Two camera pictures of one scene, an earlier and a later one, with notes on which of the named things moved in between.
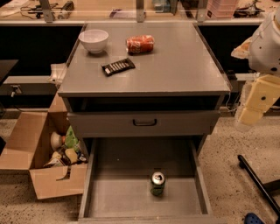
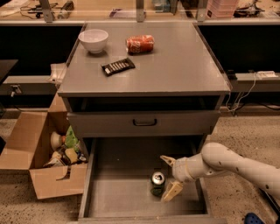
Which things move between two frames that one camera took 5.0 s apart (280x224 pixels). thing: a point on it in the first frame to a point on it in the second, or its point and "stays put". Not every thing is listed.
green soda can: x=157 y=181 stays put
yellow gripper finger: x=262 y=96 to x=172 y=190
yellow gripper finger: x=242 y=51 to x=169 y=160
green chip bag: x=70 y=140 stays put
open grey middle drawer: x=146 y=180 stays put
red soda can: x=140 y=44 stays put
